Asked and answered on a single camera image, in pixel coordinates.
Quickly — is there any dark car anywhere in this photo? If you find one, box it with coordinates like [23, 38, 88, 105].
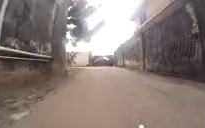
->
[90, 55, 115, 67]

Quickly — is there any brown dirt road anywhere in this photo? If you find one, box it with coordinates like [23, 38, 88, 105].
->
[9, 65, 205, 128]

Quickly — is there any tree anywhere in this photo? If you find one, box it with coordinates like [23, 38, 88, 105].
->
[67, 0, 106, 48]

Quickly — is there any pale building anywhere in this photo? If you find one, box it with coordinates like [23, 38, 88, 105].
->
[129, 0, 176, 31]

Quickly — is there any weathered concrete building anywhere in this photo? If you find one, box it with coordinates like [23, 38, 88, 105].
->
[0, 0, 71, 88]

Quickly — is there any rubble strip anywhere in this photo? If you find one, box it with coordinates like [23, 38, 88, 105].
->
[0, 68, 78, 128]

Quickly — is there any white wall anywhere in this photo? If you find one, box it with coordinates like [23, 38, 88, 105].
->
[73, 51, 93, 67]

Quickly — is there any dark wall with railing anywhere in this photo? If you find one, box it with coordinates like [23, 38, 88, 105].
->
[113, 0, 205, 84]

